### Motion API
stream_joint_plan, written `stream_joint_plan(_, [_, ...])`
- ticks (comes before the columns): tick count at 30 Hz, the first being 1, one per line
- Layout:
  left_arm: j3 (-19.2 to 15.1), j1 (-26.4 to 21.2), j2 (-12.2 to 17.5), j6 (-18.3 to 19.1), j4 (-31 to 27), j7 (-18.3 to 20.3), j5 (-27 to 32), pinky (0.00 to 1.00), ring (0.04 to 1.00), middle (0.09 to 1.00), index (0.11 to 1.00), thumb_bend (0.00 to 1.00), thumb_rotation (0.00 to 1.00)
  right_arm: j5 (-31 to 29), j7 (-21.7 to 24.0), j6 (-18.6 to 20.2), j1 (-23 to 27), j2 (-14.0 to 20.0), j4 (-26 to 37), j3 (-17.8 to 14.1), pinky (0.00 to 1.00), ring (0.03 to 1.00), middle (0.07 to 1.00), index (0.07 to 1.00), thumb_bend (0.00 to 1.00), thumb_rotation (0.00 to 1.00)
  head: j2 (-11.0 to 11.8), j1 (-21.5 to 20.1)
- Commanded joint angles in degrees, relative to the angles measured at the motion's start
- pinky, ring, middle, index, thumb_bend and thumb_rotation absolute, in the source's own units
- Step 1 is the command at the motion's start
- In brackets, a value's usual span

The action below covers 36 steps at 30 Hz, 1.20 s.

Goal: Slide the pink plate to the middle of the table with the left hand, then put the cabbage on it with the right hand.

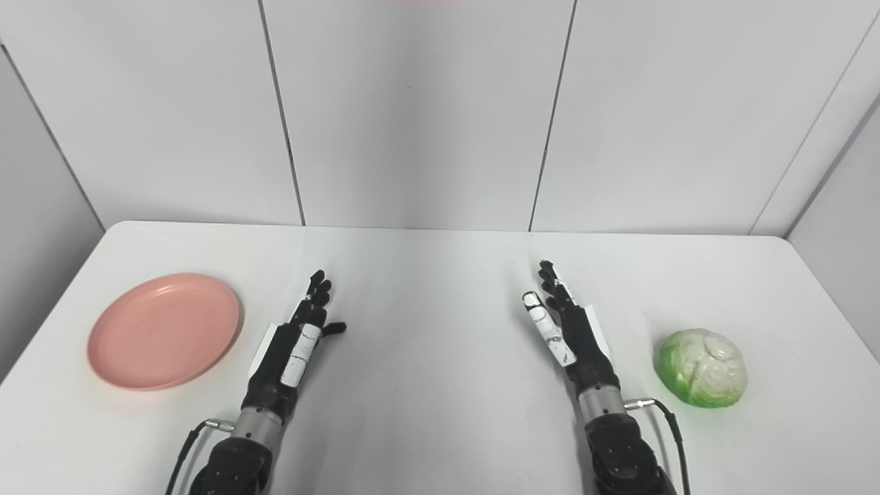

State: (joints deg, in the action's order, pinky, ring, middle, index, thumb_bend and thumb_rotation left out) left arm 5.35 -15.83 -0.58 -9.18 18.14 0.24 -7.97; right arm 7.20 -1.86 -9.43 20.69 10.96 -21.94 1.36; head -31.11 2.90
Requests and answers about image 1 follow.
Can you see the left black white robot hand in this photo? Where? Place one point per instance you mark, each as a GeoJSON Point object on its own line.
{"type": "Point", "coordinates": [275, 364]}

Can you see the pink round plate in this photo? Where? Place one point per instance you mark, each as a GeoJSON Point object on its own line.
{"type": "Point", "coordinates": [163, 331]}

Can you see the green white cabbage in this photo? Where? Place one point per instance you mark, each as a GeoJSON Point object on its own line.
{"type": "Point", "coordinates": [701, 368]}

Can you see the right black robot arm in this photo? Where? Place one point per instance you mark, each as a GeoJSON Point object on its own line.
{"type": "Point", "coordinates": [622, 454]}

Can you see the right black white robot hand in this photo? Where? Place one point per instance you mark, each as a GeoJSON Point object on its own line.
{"type": "Point", "coordinates": [584, 344]}

